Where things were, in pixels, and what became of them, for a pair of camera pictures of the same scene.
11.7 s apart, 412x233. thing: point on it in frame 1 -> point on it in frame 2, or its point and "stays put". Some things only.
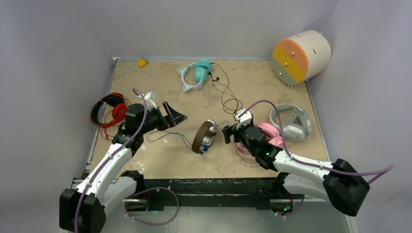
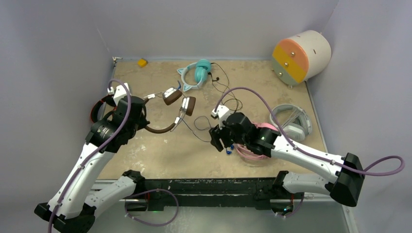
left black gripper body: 154,120 -> 139,124
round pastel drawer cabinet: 301,57 stays put
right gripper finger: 227,131 -> 215,141
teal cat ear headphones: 202,67 stays put
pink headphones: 269,132 stays put
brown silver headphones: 205,135 -> 169,95
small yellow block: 142,62 stays put
